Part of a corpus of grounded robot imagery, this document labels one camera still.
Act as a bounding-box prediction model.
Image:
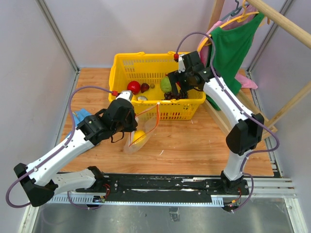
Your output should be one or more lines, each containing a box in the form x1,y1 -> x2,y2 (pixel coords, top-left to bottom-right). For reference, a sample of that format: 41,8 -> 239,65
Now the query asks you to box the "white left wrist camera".
116,90 -> 134,102

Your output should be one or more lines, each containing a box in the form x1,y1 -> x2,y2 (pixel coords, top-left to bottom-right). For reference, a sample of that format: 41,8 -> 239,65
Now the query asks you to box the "yellow lemon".
132,130 -> 146,145

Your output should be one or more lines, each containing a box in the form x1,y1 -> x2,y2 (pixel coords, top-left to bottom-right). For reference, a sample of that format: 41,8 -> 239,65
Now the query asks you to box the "purple cable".
174,31 -> 280,214
5,85 -> 119,211

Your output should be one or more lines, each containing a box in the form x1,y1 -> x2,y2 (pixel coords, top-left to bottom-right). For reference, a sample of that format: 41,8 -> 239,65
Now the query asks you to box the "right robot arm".
168,51 -> 264,194

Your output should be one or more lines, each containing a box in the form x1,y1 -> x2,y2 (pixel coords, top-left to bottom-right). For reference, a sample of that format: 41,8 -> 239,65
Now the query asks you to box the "dark grape bunch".
164,90 -> 188,100

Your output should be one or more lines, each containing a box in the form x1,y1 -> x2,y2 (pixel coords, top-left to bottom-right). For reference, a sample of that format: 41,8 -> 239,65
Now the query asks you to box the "grey hanger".
220,0 -> 243,21

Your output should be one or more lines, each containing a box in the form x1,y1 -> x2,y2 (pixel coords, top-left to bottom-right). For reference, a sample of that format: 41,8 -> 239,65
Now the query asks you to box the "wooden clothes rack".
203,0 -> 311,134

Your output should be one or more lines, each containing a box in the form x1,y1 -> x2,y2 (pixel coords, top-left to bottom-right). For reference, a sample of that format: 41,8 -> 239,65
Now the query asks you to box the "clear zip top bag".
123,102 -> 160,154

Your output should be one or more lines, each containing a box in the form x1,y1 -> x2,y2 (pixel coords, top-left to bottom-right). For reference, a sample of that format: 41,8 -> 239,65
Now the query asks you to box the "yellow hanger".
198,0 -> 270,53

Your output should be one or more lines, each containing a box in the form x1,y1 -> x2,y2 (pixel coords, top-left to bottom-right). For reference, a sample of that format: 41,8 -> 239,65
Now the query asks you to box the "yellow plastic basket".
109,51 -> 206,120

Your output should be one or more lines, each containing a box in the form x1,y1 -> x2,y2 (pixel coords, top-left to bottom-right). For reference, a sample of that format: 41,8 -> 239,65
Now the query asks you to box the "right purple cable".
174,31 -> 280,214

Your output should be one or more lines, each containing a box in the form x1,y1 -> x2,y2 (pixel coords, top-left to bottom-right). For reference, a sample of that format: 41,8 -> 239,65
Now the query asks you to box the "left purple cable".
5,85 -> 119,211

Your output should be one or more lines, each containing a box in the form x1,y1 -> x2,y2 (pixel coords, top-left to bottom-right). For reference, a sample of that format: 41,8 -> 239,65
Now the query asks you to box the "green tank top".
206,12 -> 265,111

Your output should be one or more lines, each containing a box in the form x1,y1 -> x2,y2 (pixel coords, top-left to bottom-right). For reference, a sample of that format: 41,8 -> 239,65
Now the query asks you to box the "pink shirt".
196,7 -> 270,90

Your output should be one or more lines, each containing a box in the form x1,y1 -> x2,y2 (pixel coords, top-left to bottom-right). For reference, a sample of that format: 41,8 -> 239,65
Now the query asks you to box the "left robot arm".
14,98 -> 138,207

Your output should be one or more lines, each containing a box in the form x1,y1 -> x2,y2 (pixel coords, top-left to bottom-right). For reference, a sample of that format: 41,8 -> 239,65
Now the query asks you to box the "dark red fig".
140,83 -> 150,93

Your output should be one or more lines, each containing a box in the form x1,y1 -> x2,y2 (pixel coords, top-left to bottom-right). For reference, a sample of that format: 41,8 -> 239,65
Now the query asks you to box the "blue cloth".
72,108 -> 91,127

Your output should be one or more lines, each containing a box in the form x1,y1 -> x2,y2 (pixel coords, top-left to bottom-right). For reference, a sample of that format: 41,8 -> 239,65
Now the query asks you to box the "white cable duct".
48,192 -> 224,207

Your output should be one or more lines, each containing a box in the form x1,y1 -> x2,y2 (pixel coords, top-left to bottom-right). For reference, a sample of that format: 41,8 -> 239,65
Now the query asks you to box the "green cabbage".
160,76 -> 172,93

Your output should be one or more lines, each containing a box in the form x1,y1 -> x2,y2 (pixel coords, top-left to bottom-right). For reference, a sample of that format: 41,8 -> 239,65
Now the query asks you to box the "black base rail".
76,173 -> 251,197

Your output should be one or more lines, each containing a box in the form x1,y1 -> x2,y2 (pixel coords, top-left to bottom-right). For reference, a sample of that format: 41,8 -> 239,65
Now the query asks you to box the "red apple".
127,81 -> 141,95

